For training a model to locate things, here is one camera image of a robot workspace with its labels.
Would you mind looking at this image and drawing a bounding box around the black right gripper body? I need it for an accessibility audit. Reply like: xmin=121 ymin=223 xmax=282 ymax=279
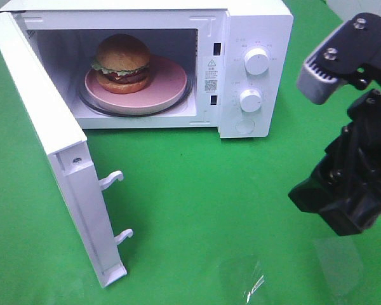
xmin=288 ymin=90 xmax=381 ymax=236

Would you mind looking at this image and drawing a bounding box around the round white door button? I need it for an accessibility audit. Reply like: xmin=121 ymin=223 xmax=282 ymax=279
xmin=236 ymin=119 xmax=255 ymax=135

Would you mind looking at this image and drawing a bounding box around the pink round plate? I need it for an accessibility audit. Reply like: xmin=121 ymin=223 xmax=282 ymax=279
xmin=84 ymin=55 xmax=189 ymax=116

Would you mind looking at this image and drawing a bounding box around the burger with lettuce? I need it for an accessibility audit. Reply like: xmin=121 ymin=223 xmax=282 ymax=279
xmin=91 ymin=34 xmax=150 ymax=94

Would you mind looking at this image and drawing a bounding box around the white microwave door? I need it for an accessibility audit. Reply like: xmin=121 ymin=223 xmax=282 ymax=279
xmin=0 ymin=13 xmax=133 ymax=287

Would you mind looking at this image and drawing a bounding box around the lower white microwave knob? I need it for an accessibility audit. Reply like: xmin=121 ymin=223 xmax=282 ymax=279
xmin=239 ymin=89 xmax=262 ymax=112

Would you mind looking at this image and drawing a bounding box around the white microwave knob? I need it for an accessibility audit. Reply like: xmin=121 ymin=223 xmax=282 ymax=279
xmin=244 ymin=46 xmax=270 ymax=76
xmin=239 ymin=89 xmax=262 ymax=112

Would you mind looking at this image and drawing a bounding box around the upper white microwave knob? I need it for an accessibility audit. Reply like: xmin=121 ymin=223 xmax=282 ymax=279
xmin=244 ymin=46 xmax=270 ymax=76

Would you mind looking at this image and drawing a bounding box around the white microwave oven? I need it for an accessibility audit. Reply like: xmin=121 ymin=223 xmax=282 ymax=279
xmin=0 ymin=1 xmax=293 ymax=142

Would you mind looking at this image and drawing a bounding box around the glass microwave turntable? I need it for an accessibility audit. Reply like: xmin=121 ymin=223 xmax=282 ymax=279
xmin=77 ymin=72 xmax=192 ymax=117

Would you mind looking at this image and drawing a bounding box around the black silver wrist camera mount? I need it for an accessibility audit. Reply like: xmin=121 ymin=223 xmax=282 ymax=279
xmin=297 ymin=13 xmax=381 ymax=105

